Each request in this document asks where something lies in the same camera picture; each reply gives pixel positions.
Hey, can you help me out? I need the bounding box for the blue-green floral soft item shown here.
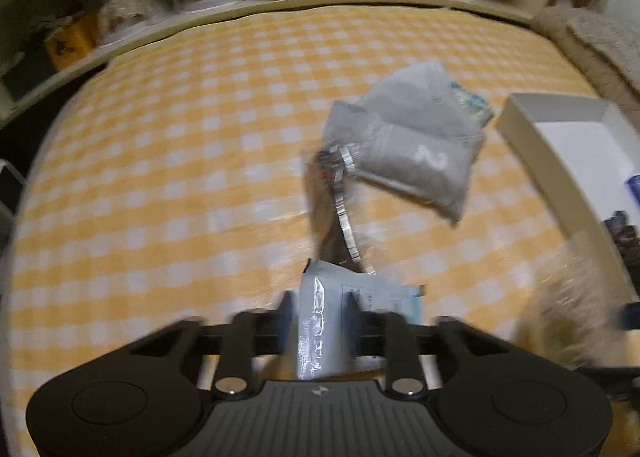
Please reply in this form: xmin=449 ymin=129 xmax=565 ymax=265
xmin=449 ymin=81 xmax=495 ymax=127

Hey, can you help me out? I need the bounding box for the dark cord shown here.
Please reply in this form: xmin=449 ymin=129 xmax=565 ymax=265
xmin=301 ymin=143 xmax=377 ymax=274

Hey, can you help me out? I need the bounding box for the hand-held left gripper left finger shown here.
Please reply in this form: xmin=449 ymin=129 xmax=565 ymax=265
xmin=129 ymin=290 xmax=301 ymax=399

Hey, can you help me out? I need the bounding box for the wooden headboard shelf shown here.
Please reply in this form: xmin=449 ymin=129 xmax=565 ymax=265
xmin=0 ymin=0 xmax=617 ymax=130

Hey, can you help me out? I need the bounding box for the beige fluffy blanket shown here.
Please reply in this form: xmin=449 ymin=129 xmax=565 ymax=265
xmin=536 ymin=6 xmax=640 ymax=110

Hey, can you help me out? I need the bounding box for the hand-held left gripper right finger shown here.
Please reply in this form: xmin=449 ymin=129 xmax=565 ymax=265
xmin=344 ymin=295 xmax=517 ymax=397

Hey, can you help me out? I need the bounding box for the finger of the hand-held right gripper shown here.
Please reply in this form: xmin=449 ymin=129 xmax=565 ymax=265
xmin=613 ymin=304 xmax=640 ymax=334

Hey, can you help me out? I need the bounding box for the small black tangled item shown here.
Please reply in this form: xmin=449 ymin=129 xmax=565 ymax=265
xmin=602 ymin=211 xmax=640 ymax=263

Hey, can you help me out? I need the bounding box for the grey pouch with white numeral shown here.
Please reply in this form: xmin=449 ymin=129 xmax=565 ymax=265
xmin=322 ymin=100 xmax=486 ymax=228

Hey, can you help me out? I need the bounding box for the shallow white box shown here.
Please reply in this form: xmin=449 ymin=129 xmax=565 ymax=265
xmin=496 ymin=92 xmax=640 ymax=304

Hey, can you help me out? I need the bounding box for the small clear plastic packet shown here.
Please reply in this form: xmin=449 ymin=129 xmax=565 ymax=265
xmin=297 ymin=258 xmax=427 ymax=381

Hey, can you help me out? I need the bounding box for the translucent white packet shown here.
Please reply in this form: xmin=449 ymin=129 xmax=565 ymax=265
xmin=359 ymin=61 xmax=463 ymax=130

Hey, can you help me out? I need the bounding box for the yellow checked bed sheet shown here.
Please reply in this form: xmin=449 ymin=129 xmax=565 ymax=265
xmin=0 ymin=4 xmax=640 ymax=457

